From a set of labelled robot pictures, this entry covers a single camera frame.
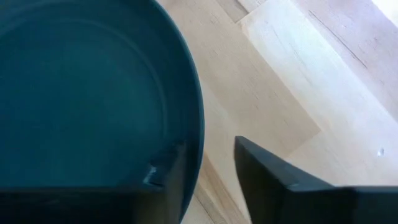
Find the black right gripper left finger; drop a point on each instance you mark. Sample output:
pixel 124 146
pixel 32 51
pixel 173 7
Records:
pixel 164 199

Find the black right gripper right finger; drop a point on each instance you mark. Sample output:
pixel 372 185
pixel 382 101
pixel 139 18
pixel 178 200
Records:
pixel 273 199

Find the dark teal plate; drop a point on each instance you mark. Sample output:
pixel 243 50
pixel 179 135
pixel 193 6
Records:
pixel 77 93

